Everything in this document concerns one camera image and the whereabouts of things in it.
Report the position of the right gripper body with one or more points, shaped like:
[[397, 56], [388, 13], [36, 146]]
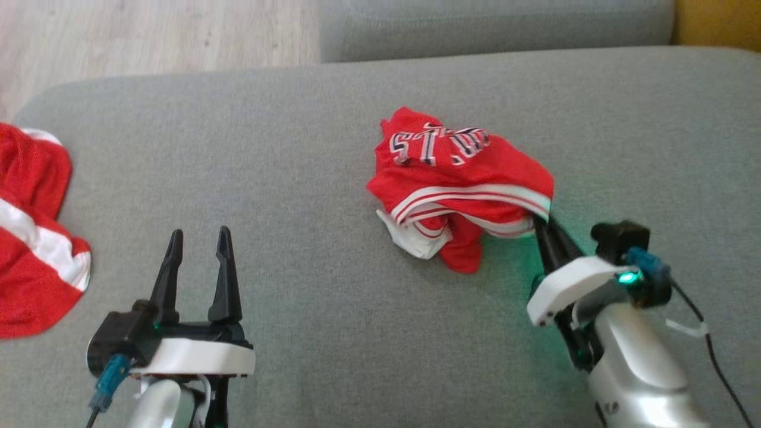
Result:
[[568, 288]]

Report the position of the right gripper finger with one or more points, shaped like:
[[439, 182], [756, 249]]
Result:
[[566, 242], [544, 246]]

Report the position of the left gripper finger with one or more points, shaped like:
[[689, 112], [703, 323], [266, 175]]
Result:
[[166, 285], [225, 285]]

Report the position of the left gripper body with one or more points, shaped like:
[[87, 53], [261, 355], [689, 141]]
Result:
[[196, 356]]

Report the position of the red lettered jersey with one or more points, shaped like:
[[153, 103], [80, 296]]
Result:
[[464, 172]]

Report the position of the red white-striped garment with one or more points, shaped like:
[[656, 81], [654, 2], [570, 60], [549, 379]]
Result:
[[30, 249]]

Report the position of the large grey sofa seat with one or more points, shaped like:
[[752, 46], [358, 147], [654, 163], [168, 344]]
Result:
[[333, 267]]

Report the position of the grey sofa seat cushion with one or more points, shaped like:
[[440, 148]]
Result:
[[493, 27]]

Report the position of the large yellow sofa backrest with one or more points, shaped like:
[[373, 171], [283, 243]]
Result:
[[719, 24]]

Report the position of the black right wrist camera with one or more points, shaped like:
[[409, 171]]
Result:
[[618, 238]]

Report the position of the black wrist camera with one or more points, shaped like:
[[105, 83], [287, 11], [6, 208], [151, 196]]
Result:
[[116, 339], [618, 238]]

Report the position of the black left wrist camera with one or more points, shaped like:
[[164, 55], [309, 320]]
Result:
[[116, 339]]

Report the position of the teal right camera connector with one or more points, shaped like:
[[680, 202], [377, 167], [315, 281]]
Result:
[[647, 263]]

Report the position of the teal camera connector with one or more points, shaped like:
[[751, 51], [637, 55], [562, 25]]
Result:
[[647, 263], [110, 380]]

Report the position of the teal left camera connector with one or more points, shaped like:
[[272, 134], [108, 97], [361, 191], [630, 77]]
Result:
[[110, 380]]

